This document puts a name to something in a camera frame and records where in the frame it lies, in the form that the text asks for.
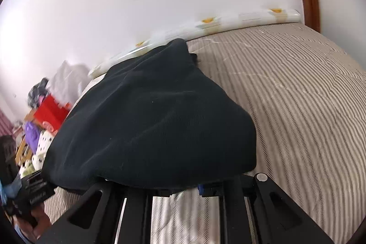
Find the bed with beige striped cover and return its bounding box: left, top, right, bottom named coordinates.
left=43, top=22, right=366, bottom=244

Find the black fleece garment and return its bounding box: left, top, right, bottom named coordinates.
left=41, top=38, right=257, bottom=191

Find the wooden shelf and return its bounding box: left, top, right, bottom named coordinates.
left=15, top=112, right=38, bottom=166

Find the pink striped curtain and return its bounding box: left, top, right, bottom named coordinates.
left=0, top=108, right=15, bottom=136

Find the white spotted plush toy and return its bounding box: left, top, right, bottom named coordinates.
left=31, top=130, right=55, bottom=173

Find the red box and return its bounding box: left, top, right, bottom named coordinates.
left=34, top=94, right=72, bottom=134

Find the white rolled mat yellow print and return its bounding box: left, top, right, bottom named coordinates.
left=88, top=7, right=301, bottom=79

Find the dark printed cloth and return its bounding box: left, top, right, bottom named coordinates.
left=28, top=78, right=50, bottom=107

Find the purple plush toy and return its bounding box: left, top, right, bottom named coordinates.
left=24, top=121, right=42, bottom=154

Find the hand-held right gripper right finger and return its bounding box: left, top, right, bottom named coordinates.
left=197, top=172, right=336, bottom=244

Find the white cloth pile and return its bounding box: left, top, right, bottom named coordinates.
left=47, top=60, right=91, bottom=107

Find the person's left hand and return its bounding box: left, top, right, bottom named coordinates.
left=30, top=202, right=53, bottom=240

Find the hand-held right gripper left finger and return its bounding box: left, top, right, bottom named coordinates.
left=36, top=182, right=173, bottom=244

